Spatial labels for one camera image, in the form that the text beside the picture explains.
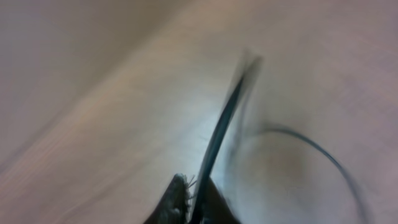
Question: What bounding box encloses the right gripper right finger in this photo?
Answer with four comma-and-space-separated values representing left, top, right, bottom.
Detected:
203, 179, 241, 224

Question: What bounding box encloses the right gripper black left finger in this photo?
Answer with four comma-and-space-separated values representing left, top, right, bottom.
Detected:
144, 174, 190, 224

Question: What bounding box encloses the black USB cable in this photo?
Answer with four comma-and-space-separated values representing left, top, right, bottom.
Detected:
188, 55, 374, 224

